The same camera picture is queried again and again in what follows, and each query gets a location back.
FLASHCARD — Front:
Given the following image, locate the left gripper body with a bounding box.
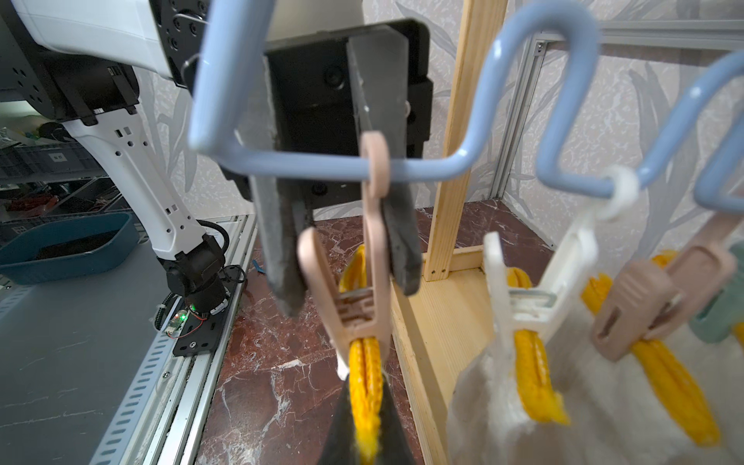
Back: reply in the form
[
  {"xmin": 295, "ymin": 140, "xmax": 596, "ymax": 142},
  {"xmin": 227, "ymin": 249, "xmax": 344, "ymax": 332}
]
[{"xmin": 220, "ymin": 16, "xmax": 434, "ymax": 210}]

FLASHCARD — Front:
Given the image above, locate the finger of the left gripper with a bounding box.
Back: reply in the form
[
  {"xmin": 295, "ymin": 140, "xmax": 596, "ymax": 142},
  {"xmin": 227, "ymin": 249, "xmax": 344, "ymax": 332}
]
[
  {"xmin": 234, "ymin": 58, "xmax": 308, "ymax": 317},
  {"xmin": 346, "ymin": 25, "xmax": 424, "ymax": 298}
]

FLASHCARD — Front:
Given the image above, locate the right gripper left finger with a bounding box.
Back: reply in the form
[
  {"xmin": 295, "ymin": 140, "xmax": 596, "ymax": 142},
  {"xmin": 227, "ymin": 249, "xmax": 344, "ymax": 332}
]
[{"xmin": 317, "ymin": 380, "xmax": 357, "ymax": 465}]

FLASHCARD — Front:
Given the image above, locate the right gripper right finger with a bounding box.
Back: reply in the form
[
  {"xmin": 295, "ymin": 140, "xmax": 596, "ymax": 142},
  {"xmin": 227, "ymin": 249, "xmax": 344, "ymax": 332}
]
[{"xmin": 379, "ymin": 383, "xmax": 415, "ymax": 465}]

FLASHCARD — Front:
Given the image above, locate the white glove hung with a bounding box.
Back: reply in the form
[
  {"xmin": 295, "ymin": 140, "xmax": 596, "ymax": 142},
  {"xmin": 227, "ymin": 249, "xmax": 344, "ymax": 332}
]
[
  {"xmin": 447, "ymin": 274, "xmax": 642, "ymax": 464},
  {"xmin": 335, "ymin": 243, "xmax": 386, "ymax": 465}
]

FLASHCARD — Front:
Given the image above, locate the blue wavy clip hanger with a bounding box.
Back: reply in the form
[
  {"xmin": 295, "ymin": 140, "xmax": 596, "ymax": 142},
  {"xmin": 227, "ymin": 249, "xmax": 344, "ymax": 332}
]
[{"xmin": 188, "ymin": 0, "xmax": 744, "ymax": 215}]

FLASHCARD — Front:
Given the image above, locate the white glove with yellow cuff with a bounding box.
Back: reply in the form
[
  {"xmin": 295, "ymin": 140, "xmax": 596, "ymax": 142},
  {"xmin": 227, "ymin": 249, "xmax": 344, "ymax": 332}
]
[{"xmin": 588, "ymin": 324, "xmax": 743, "ymax": 464}]

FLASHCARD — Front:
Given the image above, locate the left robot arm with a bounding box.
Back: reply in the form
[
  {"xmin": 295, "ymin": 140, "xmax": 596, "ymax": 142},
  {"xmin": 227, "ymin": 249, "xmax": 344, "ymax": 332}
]
[{"xmin": 1, "ymin": 1, "xmax": 429, "ymax": 315}]

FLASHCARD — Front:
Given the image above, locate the wooden clothes rack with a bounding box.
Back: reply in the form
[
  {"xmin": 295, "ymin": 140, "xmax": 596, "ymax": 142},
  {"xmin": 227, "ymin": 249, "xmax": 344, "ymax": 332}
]
[{"xmin": 390, "ymin": 0, "xmax": 513, "ymax": 465}]

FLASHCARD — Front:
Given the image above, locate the pink clothes peg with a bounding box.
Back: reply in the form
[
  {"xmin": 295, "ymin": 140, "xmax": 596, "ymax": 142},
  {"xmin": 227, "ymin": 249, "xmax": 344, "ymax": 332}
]
[
  {"xmin": 296, "ymin": 131, "xmax": 391, "ymax": 362},
  {"xmin": 591, "ymin": 212, "xmax": 743, "ymax": 362}
]

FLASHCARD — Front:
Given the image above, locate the white clothes peg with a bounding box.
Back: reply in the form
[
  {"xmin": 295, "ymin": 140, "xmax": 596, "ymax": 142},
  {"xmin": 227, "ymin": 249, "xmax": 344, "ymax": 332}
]
[{"xmin": 484, "ymin": 166, "xmax": 641, "ymax": 360}]

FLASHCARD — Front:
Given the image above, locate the blue plastic bin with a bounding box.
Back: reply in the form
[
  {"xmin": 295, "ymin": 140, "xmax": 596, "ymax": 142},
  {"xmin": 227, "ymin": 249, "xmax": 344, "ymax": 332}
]
[{"xmin": 1, "ymin": 212, "xmax": 140, "ymax": 285}]

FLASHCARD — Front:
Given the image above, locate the green clothes peg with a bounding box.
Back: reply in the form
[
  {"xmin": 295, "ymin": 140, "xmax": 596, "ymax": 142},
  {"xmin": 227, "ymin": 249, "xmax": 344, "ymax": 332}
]
[{"xmin": 689, "ymin": 241, "xmax": 743, "ymax": 344}]

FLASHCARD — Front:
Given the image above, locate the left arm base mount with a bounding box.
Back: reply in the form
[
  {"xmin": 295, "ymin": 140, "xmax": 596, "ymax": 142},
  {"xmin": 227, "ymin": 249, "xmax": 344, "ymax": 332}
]
[{"xmin": 153, "ymin": 265, "xmax": 247, "ymax": 358}]

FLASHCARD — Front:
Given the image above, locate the aluminium front rail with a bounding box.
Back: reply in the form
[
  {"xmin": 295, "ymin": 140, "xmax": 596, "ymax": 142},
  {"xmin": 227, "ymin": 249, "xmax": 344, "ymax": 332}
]
[{"xmin": 90, "ymin": 215, "xmax": 257, "ymax": 464}]

